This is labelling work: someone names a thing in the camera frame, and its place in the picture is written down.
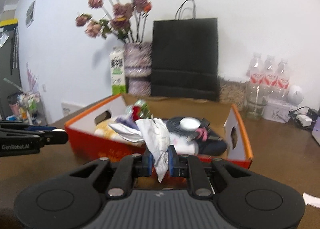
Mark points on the red rose wrapped flower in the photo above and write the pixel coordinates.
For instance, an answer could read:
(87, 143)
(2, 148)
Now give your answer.
(140, 109)

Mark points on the white round speaker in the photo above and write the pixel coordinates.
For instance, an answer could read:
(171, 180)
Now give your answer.
(295, 95)

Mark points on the yellow white plush toy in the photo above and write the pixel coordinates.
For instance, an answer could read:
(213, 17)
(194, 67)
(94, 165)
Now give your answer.
(104, 130)

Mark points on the water bottle left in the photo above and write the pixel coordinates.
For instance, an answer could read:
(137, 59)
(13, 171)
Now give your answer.
(255, 73)

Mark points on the green white milk carton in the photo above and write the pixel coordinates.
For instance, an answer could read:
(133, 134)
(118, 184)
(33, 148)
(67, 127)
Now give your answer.
(117, 70)

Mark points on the water bottle right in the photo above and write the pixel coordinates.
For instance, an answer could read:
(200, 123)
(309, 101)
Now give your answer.
(283, 77)

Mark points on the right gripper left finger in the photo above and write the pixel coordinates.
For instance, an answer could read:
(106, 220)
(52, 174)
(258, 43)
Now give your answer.
(144, 164)

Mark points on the white charger with cables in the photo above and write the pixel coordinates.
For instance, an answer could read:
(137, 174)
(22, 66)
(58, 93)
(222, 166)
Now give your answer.
(304, 117)

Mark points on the white paper on table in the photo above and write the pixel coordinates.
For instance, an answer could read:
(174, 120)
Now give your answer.
(311, 200)

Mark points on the water bottle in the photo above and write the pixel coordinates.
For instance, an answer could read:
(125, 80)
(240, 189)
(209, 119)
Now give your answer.
(283, 77)
(255, 73)
(270, 76)

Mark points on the clear glass jar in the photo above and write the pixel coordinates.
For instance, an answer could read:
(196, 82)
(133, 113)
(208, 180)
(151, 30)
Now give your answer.
(255, 100)

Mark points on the black paper shopping bag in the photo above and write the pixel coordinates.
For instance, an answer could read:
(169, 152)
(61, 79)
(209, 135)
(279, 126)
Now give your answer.
(185, 56)

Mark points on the water bottle middle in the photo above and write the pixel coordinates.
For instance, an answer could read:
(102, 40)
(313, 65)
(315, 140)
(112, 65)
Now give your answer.
(270, 76)

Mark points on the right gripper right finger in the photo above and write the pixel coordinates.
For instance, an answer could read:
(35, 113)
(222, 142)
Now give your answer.
(177, 164)

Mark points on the purple marbled vase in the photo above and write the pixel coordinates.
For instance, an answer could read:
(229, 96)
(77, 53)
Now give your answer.
(137, 63)

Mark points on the orange cardboard box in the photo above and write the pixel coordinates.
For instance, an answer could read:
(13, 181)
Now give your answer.
(224, 120)

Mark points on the clear seed container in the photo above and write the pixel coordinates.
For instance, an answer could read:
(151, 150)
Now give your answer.
(233, 92)

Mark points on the coiled black cable pink tie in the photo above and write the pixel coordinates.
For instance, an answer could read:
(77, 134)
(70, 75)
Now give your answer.
(204, 133)

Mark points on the dried rose bouquet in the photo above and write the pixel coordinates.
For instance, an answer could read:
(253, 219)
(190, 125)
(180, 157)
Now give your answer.
(126, 21)

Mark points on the purple knitted cloth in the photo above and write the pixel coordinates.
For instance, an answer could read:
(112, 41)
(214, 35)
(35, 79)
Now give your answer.
(127, 121)

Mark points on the black pouch case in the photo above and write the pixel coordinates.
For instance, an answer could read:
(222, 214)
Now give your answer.
(209, 147)

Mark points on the purple tissue pack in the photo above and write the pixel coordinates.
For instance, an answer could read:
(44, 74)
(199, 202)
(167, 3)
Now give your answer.
(316, 131)

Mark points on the white tissue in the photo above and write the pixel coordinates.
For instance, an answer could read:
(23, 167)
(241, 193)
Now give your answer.
(157, 140)

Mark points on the wire rack with clutter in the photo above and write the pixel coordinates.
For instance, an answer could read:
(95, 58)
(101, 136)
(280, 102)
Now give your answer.
(29, 106)

